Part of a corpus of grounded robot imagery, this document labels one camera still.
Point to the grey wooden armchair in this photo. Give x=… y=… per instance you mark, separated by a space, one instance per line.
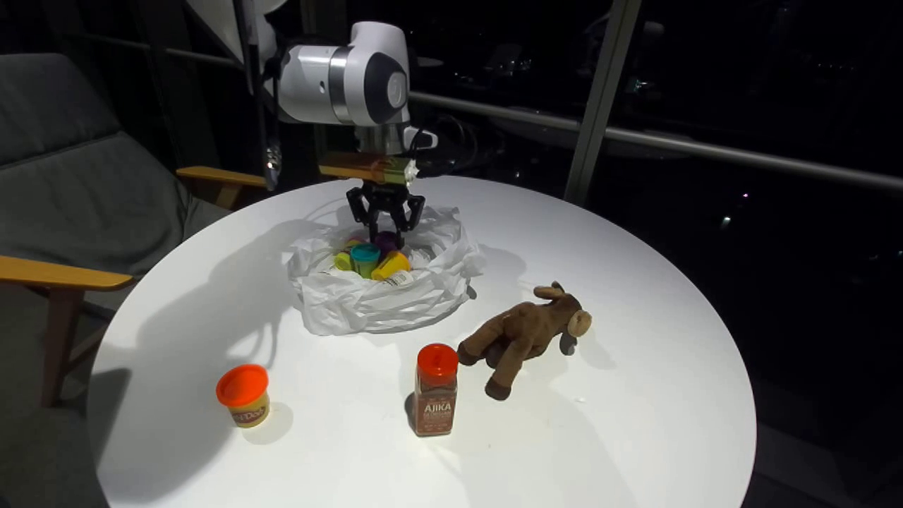
x=84 y=205

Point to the brown plush moose toy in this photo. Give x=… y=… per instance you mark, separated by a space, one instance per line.
x=510 y=341

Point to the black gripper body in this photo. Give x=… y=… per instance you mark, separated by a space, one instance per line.
x=383 y=196

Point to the purple lid play-doh tub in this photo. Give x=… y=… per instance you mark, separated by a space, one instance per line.
x=388 y=246

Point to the teal lid play-doh tub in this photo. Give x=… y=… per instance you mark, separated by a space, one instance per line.
x=366 y=258

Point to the white plastic bag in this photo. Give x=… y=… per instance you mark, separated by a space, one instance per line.
x=339 y=304

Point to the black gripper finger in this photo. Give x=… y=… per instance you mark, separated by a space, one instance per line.
x=408 y=214
x=363 y=214

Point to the orange lid play-doh tub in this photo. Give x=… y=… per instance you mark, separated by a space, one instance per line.
x=244 y=394

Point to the magenta lid play-doh tub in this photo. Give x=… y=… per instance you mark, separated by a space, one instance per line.
x=343 y=260

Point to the spice jar red lid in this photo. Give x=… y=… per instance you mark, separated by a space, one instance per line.
x=435 y=394

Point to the yellow lid play-doh tub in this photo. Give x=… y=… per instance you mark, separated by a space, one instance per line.
x=391 y=267

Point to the metal window railing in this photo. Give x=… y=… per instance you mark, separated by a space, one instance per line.
x=593 y=128

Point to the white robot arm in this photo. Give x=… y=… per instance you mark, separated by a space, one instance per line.
x=363 y=84

